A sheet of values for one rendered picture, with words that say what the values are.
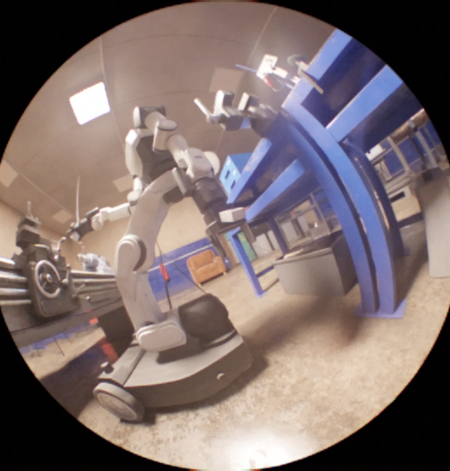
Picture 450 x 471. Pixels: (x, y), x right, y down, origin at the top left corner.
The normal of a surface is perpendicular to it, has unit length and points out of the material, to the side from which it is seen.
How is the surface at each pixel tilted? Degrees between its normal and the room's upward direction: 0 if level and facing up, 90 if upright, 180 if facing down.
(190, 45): 180
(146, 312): 90
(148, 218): 90
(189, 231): 90
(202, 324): 90
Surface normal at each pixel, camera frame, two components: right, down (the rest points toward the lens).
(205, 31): 0.42, 0.90
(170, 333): 0.16, -0.22
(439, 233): -0.91, 0.40
